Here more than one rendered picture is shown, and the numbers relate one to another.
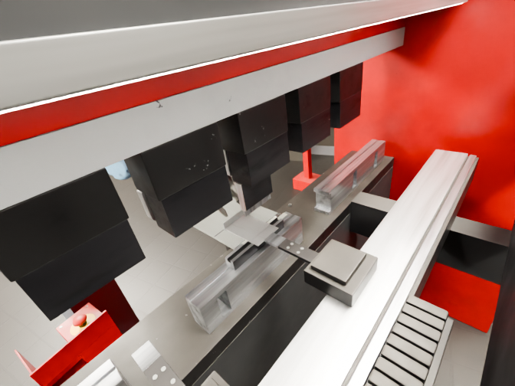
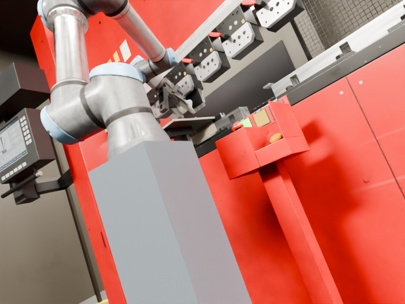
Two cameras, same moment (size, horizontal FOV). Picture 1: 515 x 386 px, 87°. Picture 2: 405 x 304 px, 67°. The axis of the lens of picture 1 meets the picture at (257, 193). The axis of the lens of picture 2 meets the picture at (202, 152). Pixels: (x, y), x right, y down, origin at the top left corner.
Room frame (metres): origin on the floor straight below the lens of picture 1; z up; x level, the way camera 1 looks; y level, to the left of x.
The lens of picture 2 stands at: (0.74, 1.49, 0.61)
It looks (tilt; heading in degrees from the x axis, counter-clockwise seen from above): 10 degrees up; 266
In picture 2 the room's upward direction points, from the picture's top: 21 degrees counter-clockwise
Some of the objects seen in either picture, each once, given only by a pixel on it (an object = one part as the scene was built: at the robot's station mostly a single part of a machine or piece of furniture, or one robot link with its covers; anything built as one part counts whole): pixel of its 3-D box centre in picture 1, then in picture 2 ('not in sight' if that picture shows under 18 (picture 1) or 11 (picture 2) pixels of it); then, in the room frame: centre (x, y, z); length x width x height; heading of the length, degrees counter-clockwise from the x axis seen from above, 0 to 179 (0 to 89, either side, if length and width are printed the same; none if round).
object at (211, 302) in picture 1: (253, 263); (217, 134); (0.54, 0.04, 0.92); 0.39 x 0.06 x 0.10; 133
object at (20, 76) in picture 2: not in sight; (25, 136); (1.74, -0.63, 1.52); 0.51 x 0.25 x 0.85; 150
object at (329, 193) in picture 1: (353, 171); not in sight; (0.96, -0.40, 0.92); 0.50 x 0.06 x 0.10; 133
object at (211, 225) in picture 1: (227, 216); (183, 126); (0.69, 0.10, 1.00); 0.26 x 0.18 x 0.01; 43
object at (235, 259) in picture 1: (256, 240); (209, 124); (0.56, 0.02, 0.98); 0.20 x 0.03 x 0.03; 133
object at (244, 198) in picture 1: (255, 191); (196, 101); (0.58, 0.00, 1.13); 0.10 x 0.02 x 0.10; 133
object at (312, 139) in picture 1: (303, 112); (163, 100); (0.74, -0.16, 1.26); 0.15 x 0.09 x 0.17; 133
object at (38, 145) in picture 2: not in sight; (21, 147); (1.74, -0.53, 1.42); 0.45 x 0.12 x 0.36; 150
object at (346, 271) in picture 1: (310, 253); not in sight; (0.46, -0.10, 1.01); 0.26 x 0.12 x 0.05; 43
